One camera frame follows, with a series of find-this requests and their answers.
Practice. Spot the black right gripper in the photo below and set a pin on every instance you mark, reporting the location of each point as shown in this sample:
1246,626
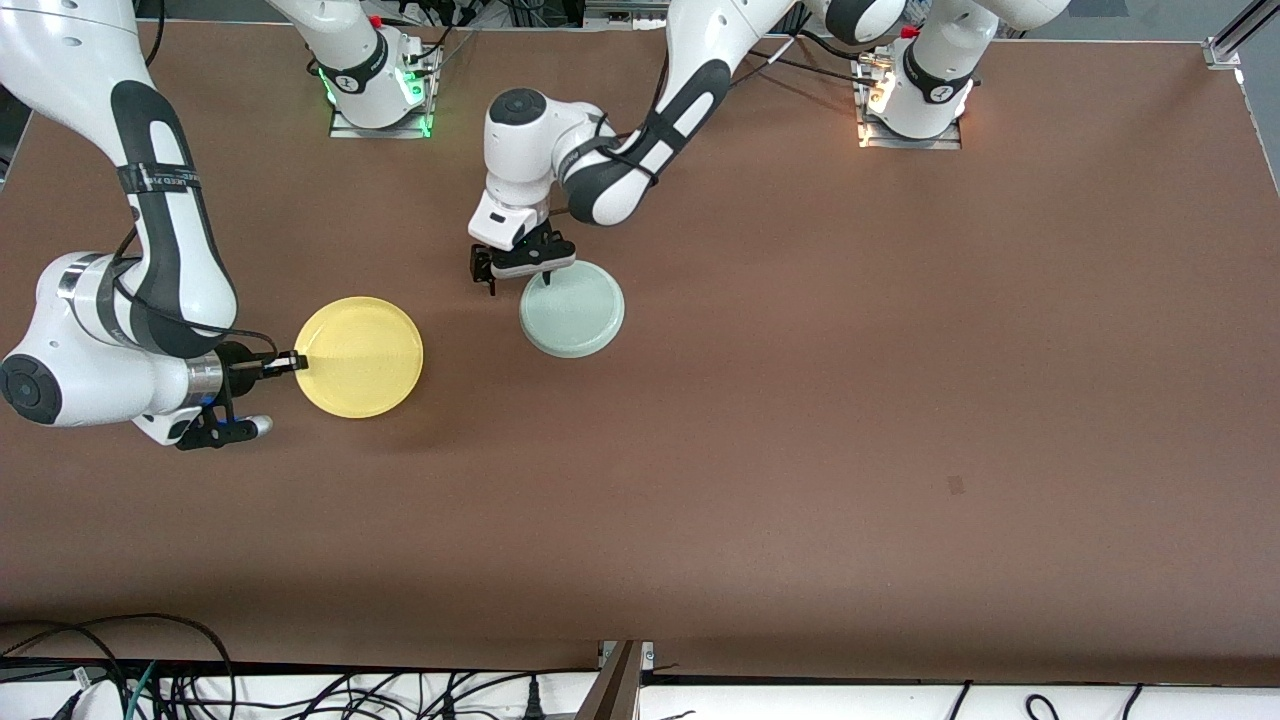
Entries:
240,364

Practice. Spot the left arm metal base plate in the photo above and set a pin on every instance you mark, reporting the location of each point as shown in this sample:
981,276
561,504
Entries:
950,144

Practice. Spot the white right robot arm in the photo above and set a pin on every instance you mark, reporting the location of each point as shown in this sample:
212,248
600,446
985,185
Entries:
90,370

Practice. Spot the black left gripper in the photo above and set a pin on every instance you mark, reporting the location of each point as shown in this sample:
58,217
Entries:
484,262

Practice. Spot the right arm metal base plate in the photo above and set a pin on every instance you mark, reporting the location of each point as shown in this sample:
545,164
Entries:
345,131

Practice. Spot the aluminium frame post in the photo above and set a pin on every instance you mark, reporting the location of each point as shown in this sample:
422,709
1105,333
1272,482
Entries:
615,688

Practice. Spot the black power plug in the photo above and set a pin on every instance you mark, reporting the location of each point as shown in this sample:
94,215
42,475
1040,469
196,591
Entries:
535,700

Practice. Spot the aluminium corner profile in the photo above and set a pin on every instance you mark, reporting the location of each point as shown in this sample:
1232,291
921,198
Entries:
1225,50

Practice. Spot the brown table cover sheet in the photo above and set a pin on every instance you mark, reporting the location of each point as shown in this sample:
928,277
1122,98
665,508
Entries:
640,450

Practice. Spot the grey background device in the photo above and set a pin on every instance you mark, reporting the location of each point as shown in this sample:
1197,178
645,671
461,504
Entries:
625,12

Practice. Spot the yellow round plate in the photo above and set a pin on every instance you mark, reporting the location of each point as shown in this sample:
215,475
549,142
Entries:
360,358

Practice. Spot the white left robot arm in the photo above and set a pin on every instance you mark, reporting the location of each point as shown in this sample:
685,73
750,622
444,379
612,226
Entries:
540,130

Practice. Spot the pale green round plate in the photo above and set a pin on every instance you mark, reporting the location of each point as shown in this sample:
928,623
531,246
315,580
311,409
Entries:
578,318

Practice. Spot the silver corner bracket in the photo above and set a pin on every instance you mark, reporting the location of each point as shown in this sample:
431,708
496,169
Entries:
648,655

